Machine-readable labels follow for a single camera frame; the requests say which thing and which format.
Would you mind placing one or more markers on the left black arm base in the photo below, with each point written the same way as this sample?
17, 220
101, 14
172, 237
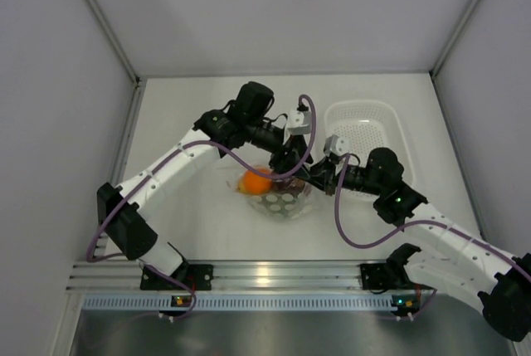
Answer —
178, 277

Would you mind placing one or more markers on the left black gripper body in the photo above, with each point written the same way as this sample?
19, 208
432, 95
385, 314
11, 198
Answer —
265, 135

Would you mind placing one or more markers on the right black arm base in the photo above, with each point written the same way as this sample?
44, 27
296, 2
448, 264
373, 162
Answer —
384, 276

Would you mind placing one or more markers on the aluminium corner post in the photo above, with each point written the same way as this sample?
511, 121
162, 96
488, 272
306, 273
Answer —
458, 30
111, 38

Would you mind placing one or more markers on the aluminium front rail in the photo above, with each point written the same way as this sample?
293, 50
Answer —
128, 276

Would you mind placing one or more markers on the polka dot zip bag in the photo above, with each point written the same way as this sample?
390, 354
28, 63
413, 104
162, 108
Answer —
281, 208

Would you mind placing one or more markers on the left aluminium corner post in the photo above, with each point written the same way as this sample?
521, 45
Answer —
111, 38

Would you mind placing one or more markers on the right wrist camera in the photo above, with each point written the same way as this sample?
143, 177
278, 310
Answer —
336, 145

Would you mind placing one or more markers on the right aluminium corner post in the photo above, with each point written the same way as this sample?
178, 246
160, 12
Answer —
458, 30

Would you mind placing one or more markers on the white perforated plastic basket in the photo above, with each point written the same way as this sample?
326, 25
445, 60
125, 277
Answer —
367, 125

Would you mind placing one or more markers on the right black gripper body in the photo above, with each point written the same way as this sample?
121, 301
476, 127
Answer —
354, 178

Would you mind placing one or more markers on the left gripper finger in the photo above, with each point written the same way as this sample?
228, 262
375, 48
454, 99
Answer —
296, 162
281, 161

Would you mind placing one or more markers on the fake red grapes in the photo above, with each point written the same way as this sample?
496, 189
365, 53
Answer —
295, 187

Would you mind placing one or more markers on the white slotted cable duct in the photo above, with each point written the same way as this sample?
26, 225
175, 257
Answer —
209, 302

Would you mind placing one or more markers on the fake orange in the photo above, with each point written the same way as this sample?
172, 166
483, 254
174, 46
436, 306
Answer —
254, 184

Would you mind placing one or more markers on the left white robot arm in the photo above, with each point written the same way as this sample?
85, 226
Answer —
124, 210

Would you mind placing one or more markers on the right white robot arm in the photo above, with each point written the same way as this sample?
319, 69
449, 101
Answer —
438, 253

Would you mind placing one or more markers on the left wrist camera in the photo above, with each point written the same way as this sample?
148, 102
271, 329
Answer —
298, 123

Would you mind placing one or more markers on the left aluminium side rail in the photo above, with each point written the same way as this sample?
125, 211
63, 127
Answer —
121, 155

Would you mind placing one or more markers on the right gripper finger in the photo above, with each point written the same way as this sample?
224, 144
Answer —
327, 166
326, 183

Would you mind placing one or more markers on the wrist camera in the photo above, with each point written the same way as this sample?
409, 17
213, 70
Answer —
298, 123
336, 145

